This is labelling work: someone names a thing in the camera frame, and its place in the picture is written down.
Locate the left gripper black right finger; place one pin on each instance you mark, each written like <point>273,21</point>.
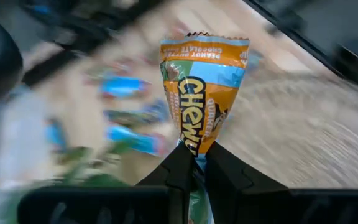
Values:
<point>235,186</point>

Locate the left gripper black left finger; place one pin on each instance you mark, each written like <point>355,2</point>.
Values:
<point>179,168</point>

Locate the orange Chewy granola bar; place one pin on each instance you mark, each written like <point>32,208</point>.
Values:
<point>204,93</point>

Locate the blue brown granola bar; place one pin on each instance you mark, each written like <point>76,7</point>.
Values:
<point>135,116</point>

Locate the green potted plant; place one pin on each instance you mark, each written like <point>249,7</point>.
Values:
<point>89,175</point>

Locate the round woven placemat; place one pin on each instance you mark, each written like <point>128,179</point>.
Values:
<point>306,130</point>

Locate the black aluminium table frame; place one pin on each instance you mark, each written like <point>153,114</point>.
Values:
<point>291,32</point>

